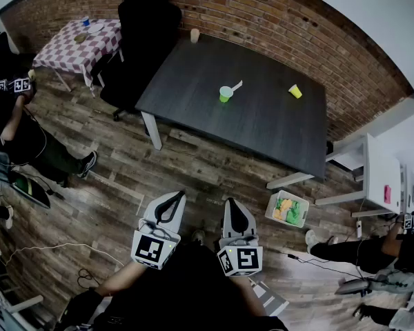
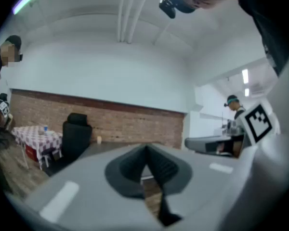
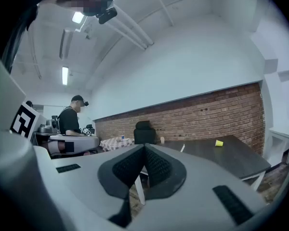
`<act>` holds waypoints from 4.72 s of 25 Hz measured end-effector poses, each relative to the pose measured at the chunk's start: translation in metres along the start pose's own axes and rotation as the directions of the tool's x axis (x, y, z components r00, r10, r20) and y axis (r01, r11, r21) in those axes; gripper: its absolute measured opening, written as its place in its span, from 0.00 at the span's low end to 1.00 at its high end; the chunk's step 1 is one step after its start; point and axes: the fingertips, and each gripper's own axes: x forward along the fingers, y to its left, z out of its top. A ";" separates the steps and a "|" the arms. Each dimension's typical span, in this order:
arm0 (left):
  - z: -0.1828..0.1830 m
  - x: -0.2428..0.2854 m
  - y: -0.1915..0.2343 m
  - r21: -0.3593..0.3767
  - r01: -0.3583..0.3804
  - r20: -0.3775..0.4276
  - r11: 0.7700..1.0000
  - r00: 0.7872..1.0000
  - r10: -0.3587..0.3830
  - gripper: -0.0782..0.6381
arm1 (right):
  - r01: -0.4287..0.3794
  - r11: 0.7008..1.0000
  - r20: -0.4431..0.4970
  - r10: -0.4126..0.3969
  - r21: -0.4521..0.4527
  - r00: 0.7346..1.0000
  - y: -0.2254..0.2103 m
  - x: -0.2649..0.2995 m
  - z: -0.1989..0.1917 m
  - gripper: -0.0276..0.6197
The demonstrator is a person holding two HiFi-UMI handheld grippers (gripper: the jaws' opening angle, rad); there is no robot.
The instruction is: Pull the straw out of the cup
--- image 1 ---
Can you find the yellow plastic cup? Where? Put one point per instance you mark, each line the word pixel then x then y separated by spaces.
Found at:
pixel 296 91

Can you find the person's left forearm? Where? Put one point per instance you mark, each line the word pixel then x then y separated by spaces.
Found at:
pixel 120 279

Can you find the white desk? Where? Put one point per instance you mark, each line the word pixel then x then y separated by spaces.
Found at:
pixel 381 174

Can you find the person's right forearm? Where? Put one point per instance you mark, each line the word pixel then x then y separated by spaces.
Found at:
pixel 246 295

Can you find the black bag with green stripe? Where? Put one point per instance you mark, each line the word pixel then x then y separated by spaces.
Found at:
pixel 31 190

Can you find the green plastic cup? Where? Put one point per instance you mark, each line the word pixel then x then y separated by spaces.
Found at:
pixel 225 96

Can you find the person's dark clothing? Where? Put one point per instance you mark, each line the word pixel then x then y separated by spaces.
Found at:
pixel 179 288

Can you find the pink item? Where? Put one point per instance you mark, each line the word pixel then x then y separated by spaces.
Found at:
pixel 387 193

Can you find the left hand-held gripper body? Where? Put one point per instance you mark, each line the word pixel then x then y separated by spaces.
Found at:
pixel 148 248

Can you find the black office chair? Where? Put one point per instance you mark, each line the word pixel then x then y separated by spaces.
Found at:
pixel 145 47

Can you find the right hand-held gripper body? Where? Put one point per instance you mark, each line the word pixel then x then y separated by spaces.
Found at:
pixel 243 257

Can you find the white plate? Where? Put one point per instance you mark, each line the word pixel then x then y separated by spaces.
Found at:
pixel 95 28

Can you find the brown round item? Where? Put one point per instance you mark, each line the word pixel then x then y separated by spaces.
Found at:
pixel 80 38

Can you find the dark wooden table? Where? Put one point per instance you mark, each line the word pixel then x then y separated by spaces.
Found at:
pixel 248 129

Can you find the white bin with colourful items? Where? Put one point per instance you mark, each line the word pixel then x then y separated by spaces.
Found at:
pixel 287 209

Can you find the beige cup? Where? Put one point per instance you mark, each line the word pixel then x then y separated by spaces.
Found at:
pixel 195 36

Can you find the person's shoe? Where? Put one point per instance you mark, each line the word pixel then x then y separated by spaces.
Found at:
pixel 198 236

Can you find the white plastic spoon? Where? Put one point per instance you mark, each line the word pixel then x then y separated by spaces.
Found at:
pixel 237 85

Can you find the white power strip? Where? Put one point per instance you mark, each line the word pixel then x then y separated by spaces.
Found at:
pixel 359 229

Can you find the grey swivel chair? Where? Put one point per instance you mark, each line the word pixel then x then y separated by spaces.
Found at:
pixel 352 286

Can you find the checkered cloth covered table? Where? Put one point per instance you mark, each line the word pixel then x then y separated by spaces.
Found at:
pixel 76 52

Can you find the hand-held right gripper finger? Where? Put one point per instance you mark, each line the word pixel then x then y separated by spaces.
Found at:
pixel 251 226
pixel 226 222

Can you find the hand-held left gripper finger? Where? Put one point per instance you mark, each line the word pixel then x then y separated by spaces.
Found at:
pixel 178 219
pixel 151 208

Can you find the black power adapter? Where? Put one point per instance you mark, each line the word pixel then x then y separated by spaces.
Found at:
pixel 57 194

